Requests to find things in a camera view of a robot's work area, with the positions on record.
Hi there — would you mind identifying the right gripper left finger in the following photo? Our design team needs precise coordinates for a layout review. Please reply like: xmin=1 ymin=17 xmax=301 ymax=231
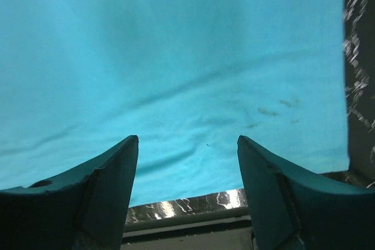
xmin=1 ymin=135 xmax=138 ymax=249

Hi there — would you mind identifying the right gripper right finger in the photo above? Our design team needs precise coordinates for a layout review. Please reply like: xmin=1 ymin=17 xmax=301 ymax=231
xmin=237 ymin=135 xmax=374 ymax=249

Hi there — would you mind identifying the cyan t shirt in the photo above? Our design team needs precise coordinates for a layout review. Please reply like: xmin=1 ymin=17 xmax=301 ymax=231
xmin=1 ymin=0 xmax=349 ymax=206

